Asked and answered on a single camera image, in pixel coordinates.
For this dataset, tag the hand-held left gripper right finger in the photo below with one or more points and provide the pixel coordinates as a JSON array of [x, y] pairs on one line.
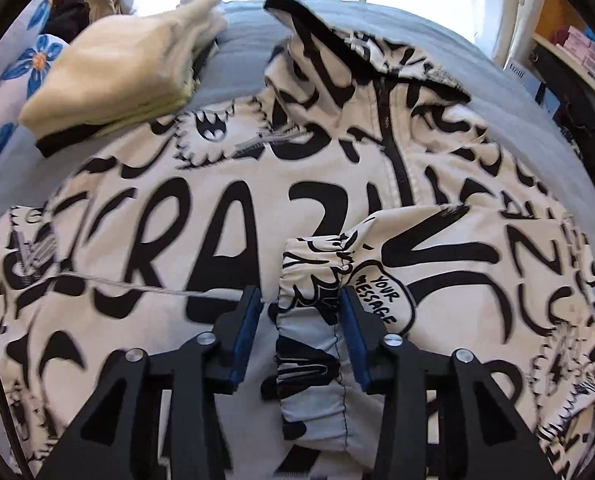
[[352, 332]]

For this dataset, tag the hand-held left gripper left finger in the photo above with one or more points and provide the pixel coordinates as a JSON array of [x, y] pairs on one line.
[[245, 332]]

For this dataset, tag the black and white printed hoodie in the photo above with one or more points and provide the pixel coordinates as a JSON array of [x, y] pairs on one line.
[[202, 220]]

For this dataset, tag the dark clothes pile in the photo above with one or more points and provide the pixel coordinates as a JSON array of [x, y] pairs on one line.
[[67, 15]]

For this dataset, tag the folded black garment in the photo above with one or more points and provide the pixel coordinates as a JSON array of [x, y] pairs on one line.
[[57, 145]]

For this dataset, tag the light blue bed blanket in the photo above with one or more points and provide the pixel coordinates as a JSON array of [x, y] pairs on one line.
[[477, 75]]

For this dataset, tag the folded cream garment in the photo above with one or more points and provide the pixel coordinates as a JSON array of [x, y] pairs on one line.
[[117, 70]]

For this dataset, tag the black bag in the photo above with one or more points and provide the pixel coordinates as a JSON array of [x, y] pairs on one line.
[[572, 110]]

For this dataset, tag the blue floral blanket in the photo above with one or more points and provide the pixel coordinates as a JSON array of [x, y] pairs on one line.
[[7, 85]]

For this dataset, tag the stack of pink boxes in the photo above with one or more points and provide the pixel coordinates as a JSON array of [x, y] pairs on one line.
[[585, 52]]

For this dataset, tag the wooden shelf unit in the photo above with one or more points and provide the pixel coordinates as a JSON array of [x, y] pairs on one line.
[[557, 10]]

